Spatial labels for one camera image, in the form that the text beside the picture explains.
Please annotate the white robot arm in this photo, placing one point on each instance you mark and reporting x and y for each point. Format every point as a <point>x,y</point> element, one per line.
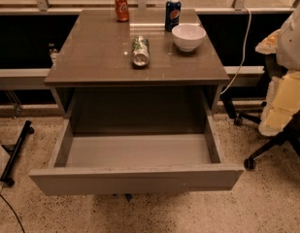
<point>288,44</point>

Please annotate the black wheeled stand leg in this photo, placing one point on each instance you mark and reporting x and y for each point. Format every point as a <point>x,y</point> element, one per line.
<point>13,152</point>

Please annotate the orange soda can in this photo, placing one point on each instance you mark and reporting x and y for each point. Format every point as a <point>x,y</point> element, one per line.
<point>122,10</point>

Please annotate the blue Pepsi can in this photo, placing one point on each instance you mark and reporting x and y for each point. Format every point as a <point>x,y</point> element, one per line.
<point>172,14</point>

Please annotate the open grey top drawer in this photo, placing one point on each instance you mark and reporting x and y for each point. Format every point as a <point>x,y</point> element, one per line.
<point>137,140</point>

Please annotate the black office chair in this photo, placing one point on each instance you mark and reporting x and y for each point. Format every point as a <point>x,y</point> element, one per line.
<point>291,132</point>

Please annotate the white ceramic bowl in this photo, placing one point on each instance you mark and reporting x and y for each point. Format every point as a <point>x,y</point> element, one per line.
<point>188,37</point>

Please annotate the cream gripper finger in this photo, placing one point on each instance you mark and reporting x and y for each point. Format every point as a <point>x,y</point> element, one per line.
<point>282,103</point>
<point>268,44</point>

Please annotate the grey cabinet with glossy top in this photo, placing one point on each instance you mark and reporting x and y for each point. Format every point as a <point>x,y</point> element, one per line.
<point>136,68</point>

